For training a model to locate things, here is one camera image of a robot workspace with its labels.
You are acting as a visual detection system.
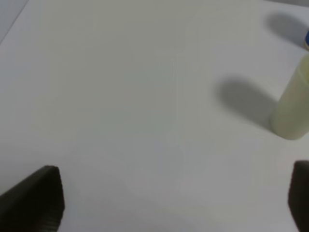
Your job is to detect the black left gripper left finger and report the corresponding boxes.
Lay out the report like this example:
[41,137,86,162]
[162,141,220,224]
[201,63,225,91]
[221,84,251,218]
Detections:
[0,165,65,232]

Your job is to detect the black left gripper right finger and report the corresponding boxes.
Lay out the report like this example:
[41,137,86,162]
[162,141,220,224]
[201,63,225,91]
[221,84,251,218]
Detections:
[288,160,309,232]

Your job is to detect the blue sleeved paper cup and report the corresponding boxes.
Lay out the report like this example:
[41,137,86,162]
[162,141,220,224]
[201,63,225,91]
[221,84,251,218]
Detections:
[304,31,309,51]

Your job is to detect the light green plastic cup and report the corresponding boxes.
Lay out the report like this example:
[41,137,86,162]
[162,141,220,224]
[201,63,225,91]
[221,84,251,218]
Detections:
[271,55,309,140]

